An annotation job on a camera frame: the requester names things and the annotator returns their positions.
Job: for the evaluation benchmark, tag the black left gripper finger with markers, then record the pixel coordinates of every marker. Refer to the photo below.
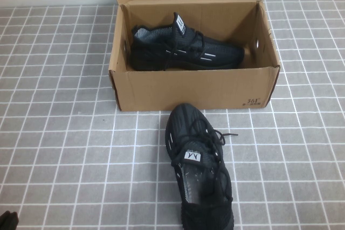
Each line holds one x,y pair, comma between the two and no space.
13,220
5,220

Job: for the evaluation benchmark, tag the black knit sneaker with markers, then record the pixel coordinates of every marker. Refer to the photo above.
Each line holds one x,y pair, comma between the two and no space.
196,143
186,49

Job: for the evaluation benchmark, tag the brown cardboard shoe box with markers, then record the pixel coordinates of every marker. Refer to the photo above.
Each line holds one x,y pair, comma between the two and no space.
188,90

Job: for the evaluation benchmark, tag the grey checked tablecloth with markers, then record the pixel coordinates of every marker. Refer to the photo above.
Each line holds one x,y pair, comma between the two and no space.
81,160

